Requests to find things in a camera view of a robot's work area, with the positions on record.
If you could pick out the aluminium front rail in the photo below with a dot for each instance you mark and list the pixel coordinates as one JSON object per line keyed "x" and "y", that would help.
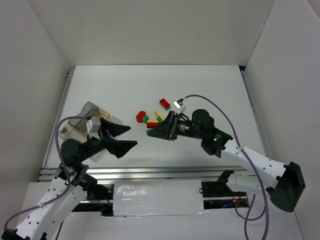
{"x": 166, "y": 173}

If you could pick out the red rounded lego brick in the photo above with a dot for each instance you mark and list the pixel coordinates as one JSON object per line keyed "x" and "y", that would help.
{"x": 140, "y": 116}

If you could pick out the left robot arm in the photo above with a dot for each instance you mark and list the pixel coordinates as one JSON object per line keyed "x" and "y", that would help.
{"x": 71, "y": 184}

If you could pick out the red flat lego brick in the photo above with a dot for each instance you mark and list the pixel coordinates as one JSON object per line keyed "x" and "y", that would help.
{"x": 163, "y": 101}

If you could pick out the beige clip in container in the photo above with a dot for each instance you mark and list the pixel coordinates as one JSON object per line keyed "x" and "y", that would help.
{"x": 64, "y": 130}

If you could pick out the small clear plastic container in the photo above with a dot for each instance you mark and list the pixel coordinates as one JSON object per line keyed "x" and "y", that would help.
{"x": 115, "y": 120}

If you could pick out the yellow long lego brick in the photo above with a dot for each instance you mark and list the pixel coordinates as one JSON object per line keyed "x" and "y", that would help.
{"x": 157, "y": 113}

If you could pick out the green long lego brick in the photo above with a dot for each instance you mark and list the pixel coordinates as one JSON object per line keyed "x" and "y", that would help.
{"x": 160, "y": 119}

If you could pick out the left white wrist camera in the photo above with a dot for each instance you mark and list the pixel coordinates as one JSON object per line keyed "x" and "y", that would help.
{"x": 93, "y": 125}

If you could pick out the small green lego brick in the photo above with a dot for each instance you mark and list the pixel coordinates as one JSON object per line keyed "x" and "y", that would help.
{"x": 145, "y": 119}

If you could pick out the long clear plastic container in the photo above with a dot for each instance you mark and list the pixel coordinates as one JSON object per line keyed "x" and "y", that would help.
{"x": 73, "y": 147}

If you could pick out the small green lego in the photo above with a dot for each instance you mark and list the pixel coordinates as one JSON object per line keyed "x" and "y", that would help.
{"x": 148, "y": 132}

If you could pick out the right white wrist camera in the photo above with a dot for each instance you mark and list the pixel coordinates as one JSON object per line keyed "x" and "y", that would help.
{"x": 180, "y": 105}

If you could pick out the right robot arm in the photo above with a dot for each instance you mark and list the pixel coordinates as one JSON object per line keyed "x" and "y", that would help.
{"x": 283, "y": 182}

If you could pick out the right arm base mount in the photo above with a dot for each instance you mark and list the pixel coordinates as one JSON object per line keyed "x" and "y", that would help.
{"x": 217, "y": 195}

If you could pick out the white foam board cover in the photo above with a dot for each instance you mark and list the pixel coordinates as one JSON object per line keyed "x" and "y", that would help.
{"x": 157, "y": 198}

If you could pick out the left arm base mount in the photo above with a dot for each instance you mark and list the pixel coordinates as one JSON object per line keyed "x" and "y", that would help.
{"x": 99, "y": 201}

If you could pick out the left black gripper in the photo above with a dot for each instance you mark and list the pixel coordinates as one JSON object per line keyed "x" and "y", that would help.
{"x": 104, "y": 139}

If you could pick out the amber plastic container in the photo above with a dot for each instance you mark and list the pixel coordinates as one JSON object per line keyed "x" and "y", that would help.
{"x": 103, "y": 115}

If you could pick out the yellow rounded lego brick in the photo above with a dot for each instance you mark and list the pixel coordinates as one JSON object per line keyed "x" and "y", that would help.
{"x": 152, "y": 121}

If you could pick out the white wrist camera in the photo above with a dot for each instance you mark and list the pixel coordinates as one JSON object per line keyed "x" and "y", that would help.
{"x": 93, "y": 125}
{"x": 180, "y": 105}

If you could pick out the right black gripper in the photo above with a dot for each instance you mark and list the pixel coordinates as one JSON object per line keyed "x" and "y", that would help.
{"x": 172, "y": 127}

